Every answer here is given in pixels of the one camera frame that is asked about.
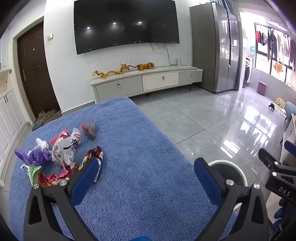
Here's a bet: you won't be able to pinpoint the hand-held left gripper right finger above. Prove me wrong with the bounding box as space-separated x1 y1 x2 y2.
194 158 271 241

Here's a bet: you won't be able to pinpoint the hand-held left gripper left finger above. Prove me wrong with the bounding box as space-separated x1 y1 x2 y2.
24 158 102 241

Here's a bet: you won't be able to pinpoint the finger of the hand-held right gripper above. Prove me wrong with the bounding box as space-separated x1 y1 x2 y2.
258 148 281 172
284 140 296 154

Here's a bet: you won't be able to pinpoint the white-rimmed round trash bin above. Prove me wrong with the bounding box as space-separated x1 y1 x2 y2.
207 160 246 209

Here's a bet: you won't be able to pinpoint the white printed plastic bag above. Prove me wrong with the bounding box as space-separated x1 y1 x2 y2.
51 128 81 166

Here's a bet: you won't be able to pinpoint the purple plastic bag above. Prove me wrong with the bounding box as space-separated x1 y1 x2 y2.
14 147 52 166

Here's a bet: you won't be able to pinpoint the person's right hand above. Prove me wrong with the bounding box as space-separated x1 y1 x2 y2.
274 197 292 223

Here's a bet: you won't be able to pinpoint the long white table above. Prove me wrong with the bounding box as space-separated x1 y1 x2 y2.
280 113 296 165

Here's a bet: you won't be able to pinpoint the bright red crumpled wrapper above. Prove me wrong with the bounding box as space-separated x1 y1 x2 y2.
37 165 78 187

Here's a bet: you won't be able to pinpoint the dark red snack wrapper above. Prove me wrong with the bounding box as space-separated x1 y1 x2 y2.
79 146 104 182

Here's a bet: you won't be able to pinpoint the teal sofa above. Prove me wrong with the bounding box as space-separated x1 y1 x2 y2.
284 101 296 121

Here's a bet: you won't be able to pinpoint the flat red packet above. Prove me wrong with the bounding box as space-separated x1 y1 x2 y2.
50 130 70 145

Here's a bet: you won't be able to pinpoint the green and white packet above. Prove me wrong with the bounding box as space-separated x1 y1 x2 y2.
21 164 42 186

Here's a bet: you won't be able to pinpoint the clear wrapper with red end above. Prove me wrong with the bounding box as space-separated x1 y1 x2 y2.
82 119 97 140

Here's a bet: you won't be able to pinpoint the small white plastic scrap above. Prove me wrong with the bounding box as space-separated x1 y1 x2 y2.
35 138 50 149

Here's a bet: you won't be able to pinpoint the blue fleece blanket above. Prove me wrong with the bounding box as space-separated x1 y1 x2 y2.
9 97 239 241

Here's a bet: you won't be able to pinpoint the purple stool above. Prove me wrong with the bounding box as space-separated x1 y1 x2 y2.
257 80 268 95

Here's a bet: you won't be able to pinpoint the pile of shoes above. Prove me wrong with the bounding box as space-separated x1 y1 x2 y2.
32 109 62 130

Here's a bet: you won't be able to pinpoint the washing machine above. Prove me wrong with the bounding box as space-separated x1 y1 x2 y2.
242 57 252 88

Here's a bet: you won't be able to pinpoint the hanging clothes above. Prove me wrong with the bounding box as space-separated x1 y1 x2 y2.
255 24 296 73

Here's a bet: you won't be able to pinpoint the white television cabinet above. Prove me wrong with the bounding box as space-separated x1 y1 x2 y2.
90 65 204 104

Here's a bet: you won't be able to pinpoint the golden dragon figurine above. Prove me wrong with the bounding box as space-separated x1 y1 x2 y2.
92 63 137 79

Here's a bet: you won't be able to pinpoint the dark brown door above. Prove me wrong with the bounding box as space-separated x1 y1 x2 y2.
17 22 62 119

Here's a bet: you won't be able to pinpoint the grey refrigerator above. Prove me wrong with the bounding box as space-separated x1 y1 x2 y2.
189 2 239 93

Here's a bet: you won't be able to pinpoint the golden tiger figurine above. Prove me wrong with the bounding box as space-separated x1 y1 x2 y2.
137 63 155 71

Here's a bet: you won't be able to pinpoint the white wall cupboards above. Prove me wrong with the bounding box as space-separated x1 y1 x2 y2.
0 35 27 187

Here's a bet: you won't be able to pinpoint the television cables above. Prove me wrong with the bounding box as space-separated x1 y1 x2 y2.
150 43 177 66

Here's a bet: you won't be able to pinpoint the wall-mounted black television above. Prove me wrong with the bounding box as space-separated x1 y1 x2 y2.
73 0 180 55

